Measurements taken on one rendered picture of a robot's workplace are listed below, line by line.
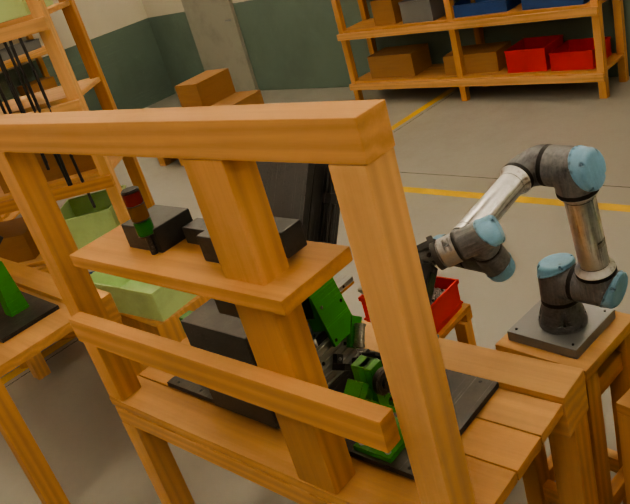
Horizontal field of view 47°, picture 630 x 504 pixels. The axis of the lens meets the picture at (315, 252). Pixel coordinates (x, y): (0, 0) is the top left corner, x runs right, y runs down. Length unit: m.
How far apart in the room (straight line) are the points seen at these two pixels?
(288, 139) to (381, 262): 0.29
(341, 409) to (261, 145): 0.62
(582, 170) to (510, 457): 0.77
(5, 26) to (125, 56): 7.74
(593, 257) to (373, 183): 1.04
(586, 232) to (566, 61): 5.17
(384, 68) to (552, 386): 6.57
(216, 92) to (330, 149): 7.55
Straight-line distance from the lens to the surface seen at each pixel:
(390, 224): 1.35
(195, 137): 1.59
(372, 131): 1.29
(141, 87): 12.23
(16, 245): 4.98
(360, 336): 2.27
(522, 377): 2.25
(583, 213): 2.12
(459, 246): 1.74
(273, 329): 1.74
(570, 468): 2.42
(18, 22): 4.42
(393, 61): 8.36
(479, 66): 7.77
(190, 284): 1.82
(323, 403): 1.70
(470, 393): 2.22
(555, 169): 2.05
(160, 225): 2.02
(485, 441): 2.09
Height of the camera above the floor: 2.29
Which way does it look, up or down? 25 degrees down
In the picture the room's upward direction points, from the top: 17 degrees counter-clockwise
